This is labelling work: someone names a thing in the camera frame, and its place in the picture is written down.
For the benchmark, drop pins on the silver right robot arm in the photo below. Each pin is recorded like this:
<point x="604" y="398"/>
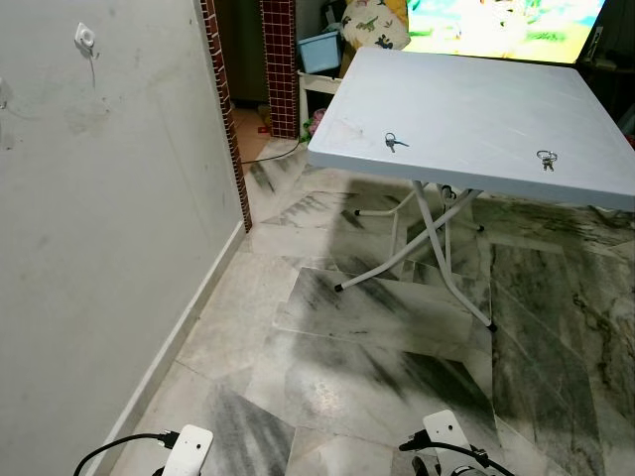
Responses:
<point x="429" y="468"/>

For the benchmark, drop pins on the white folding table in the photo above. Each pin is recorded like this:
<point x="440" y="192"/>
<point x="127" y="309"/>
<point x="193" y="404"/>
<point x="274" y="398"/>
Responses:
<point x="476" y="109"/>

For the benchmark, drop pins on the television with bright picture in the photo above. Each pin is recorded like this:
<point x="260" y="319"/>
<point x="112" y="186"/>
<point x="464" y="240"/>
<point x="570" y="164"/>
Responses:
<point x="506" y="25"/>

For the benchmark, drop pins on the dinosaur print cushion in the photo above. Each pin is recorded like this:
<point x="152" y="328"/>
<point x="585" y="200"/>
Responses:
<point x="377" y="24"/>

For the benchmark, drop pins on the small white shelf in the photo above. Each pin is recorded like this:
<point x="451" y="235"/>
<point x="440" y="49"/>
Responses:
<point x="310" y="94"/>

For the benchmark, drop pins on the light blue plastic bin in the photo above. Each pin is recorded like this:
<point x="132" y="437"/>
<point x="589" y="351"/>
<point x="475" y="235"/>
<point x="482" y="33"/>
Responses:
<point x="319" y="52"/>

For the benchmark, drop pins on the red brick tile pillar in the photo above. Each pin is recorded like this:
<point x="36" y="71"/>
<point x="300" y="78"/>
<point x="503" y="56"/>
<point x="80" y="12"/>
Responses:
<point x="280" y="64"/>

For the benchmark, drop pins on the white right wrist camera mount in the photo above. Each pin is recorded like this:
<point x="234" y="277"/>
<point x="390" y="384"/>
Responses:
<point x="445" y="432"/>

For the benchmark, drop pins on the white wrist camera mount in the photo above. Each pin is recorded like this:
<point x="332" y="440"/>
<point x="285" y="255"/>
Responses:
<point x="190" y="448"/>
<point x="445" y="432"/>

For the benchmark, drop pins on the red brick wall edge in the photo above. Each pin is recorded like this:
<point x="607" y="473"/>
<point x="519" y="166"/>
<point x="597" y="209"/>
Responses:
<point x="224" y="109"/>

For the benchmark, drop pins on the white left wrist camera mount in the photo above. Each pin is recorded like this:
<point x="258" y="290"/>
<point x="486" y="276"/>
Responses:
<point x="190" y="448"/>

